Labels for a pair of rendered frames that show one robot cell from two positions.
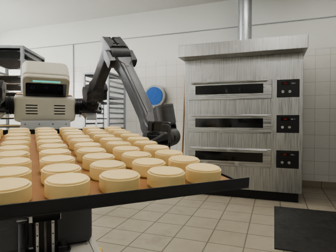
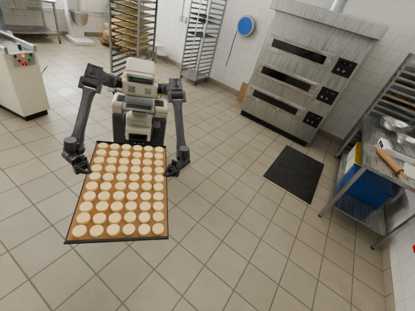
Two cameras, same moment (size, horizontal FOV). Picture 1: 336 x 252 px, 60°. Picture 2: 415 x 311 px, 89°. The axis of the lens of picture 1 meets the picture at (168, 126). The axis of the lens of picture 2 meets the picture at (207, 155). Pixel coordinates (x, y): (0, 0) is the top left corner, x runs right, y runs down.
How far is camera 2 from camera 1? 0.81 m
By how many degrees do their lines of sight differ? 36
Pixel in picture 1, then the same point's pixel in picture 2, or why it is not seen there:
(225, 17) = not seen: outside the picture
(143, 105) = (179, 136)
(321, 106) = (370, 83)
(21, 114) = (126, 91)
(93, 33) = not seen: outside the picture
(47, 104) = (141, 87)
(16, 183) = (99, 231)
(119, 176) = (127, 231)
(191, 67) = (277, 18)
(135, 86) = (178, 123)
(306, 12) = not seen: outside the picture
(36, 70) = (134, 68)
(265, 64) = (338, 39)
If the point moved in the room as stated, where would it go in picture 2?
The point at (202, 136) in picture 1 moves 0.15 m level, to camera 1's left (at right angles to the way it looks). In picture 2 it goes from (263, 81) to (255, 78)
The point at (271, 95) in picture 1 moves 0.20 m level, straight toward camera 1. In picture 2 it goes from (327, 68) to (325, 70)
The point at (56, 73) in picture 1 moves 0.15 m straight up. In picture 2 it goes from (146, 72) to (147, 51)
